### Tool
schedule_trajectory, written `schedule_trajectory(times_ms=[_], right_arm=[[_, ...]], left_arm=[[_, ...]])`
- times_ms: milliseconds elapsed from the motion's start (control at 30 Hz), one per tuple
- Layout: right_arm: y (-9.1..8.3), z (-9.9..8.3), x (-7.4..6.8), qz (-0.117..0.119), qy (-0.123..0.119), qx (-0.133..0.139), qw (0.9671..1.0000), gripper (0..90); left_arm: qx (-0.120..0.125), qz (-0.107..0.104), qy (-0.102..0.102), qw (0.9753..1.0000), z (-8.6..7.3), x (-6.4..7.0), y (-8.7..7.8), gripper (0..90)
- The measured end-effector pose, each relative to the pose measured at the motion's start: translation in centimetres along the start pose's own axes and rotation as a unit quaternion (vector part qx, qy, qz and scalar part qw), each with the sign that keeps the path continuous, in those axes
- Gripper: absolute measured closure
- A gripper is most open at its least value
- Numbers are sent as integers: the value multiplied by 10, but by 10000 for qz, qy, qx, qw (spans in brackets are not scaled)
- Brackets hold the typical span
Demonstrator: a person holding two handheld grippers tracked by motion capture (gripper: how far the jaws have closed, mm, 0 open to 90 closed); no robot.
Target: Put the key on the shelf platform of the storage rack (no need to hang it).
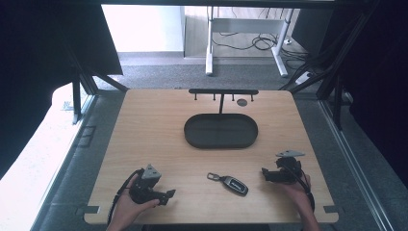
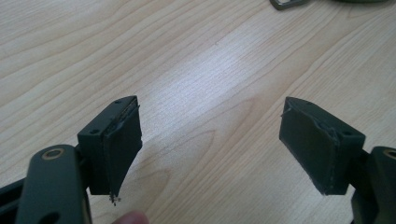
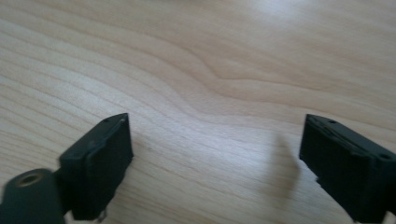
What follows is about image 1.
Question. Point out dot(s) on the black metal frame strut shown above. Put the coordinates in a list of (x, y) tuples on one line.
[(77, 99), (336, 96)]

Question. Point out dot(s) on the person's left hand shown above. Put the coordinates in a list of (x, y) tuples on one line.
[(128, 208)]

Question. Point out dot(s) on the white side surface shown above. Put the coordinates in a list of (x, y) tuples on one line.
[(29, 166)]

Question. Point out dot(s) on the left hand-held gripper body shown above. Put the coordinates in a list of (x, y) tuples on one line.
[(145, 187)]

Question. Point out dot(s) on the white power strip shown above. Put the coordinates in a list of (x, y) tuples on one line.
[(303, 78)]

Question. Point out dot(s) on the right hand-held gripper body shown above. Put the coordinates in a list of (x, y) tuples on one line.
[(290, 168)]

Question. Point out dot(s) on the black curtain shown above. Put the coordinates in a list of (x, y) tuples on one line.
[(378, 80), (38, 64)]

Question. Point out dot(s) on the white desk frame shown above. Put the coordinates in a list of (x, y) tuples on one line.
[(210, 48)]

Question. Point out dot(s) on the grey round table grommet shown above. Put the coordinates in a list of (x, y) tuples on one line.
[(242, 102)]

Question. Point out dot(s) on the dark cabinet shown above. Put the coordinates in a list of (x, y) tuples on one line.
[(309, 29)]

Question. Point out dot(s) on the black key stand with tray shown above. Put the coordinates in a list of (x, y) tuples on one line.
[(220, 131)]

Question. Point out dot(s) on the black car key fob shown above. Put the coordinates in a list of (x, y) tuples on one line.
[(236, 185)]

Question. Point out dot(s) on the person's right hand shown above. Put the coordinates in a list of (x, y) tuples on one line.
[(298, 195)]

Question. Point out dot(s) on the aluminium frame rail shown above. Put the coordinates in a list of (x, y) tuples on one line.
[(352, 166)]

